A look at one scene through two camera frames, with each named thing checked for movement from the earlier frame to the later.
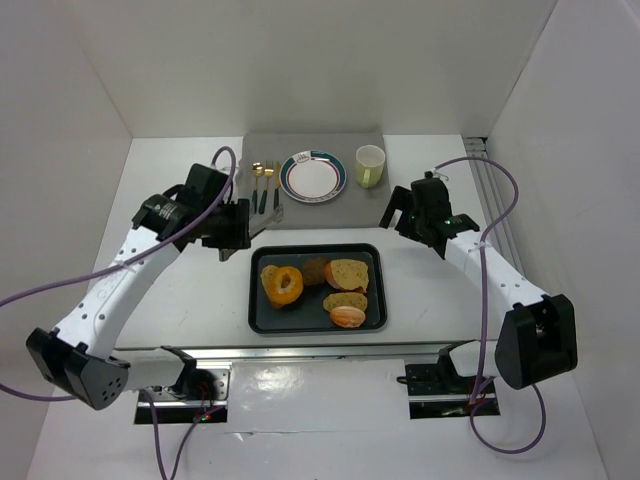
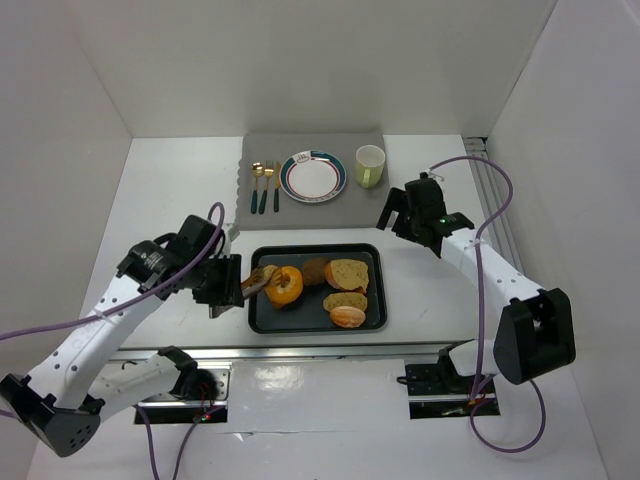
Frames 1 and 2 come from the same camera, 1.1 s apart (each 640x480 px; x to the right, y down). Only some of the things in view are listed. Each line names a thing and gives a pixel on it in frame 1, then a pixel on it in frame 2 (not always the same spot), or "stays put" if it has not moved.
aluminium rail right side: x=492 y=202 stays put
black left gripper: x=240 y=223 → x=230 y=281
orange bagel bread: x=283 y=284 stays put
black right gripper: x=401 y=214 stays put
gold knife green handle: x=278 y=182 stays put
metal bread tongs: x=258 y=221 → x=260 y=278
